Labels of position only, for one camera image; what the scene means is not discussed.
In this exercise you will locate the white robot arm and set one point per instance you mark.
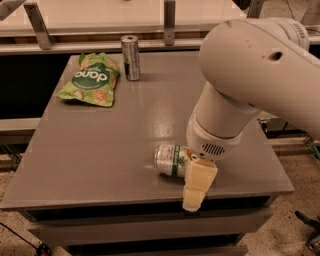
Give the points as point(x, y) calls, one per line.
point(250, 66)

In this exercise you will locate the green tool on floor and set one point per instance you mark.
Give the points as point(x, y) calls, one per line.
point(313, 242)

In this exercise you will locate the green snack chip bag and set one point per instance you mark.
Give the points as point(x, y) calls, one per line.
point(94, 83)

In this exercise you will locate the metal bracket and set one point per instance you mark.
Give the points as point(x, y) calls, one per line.
point(36, 20)
point(169, 22)
point(255, 8)

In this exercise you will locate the grey cabinet with drawers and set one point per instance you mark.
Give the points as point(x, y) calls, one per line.
point(87, 180)

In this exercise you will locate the metal bracket right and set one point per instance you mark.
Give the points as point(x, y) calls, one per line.
point(255, 8)

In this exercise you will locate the metal rail shelf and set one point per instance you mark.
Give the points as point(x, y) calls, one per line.
point(29, 42)

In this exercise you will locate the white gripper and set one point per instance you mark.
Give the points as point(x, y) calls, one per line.
point(209, 144)

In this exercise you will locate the metal bracket middle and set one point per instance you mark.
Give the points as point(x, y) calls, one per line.
point(169, 22)

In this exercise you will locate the metal bracket left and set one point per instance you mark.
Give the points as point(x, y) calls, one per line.
point(36, 20)

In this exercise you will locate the tall slim silver can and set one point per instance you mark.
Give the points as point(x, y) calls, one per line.
point(130, 51)

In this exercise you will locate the white green 7up can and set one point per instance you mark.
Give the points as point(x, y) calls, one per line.
point(172, 160)

